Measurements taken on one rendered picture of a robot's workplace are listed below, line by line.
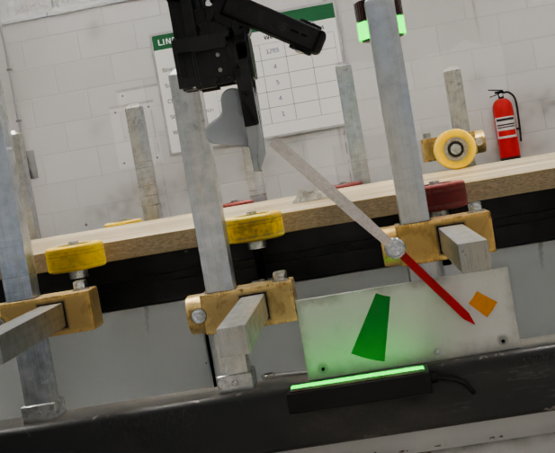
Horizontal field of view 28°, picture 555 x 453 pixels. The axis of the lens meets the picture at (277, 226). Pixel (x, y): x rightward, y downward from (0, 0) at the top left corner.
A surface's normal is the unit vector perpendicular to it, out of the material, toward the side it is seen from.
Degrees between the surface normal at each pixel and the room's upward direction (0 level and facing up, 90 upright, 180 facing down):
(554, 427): 90
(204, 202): 90
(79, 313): 90
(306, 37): 92
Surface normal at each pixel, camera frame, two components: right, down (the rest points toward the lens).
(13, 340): 0.98, -0.16
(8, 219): -0.07, 0.07
